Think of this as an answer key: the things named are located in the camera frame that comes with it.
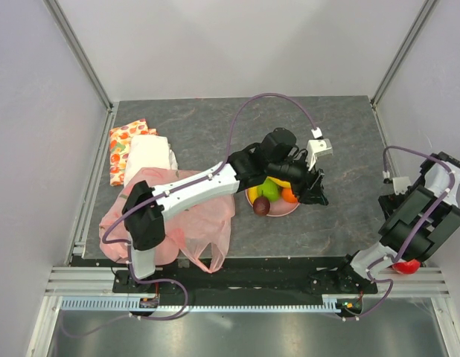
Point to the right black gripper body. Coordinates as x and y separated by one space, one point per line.
391 202

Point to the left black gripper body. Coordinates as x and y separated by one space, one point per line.
300 178

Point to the yellow fake mango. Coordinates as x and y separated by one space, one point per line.
281 183

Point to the fake orange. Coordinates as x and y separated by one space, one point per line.
288 196

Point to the green fake pear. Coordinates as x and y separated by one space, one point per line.
269 189

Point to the yellow fake banana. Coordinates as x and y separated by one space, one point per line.
253 194

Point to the red fake fruit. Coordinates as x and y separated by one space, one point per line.
409 267

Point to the pink plastic bag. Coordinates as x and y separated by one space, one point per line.
202 232

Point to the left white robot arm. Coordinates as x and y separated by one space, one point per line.
148 208

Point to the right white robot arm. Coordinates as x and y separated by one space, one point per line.
420 217

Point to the dark purple fake plum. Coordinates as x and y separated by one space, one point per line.
261 206

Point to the pink plate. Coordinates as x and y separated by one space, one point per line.
278 208

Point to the white cloth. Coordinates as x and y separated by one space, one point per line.
149 151

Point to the floral orange cloth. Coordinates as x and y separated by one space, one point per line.
119 147

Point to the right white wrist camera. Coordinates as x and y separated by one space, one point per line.
400 184

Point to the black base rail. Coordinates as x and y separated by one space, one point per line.
315 275

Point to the grey cable duct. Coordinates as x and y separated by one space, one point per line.
137 304

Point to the right aluminium frame post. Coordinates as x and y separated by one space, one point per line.
415 29

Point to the aluminium frame post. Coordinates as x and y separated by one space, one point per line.
415 29
77 49

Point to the left aluminium frame post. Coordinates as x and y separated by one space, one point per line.
77 49

